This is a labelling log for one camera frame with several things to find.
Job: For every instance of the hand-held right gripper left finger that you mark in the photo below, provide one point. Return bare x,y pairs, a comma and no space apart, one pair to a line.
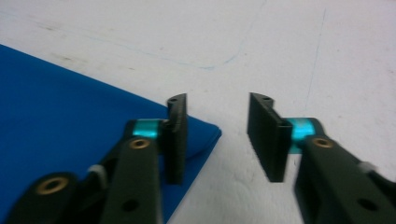
137,180

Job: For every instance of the white table mat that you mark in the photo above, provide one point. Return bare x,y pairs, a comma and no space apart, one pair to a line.
218,46

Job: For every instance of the blue t-shirt white print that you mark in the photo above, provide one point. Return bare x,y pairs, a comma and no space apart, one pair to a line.
62,118

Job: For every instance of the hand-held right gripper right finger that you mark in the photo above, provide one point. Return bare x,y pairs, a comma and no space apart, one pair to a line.
330,180

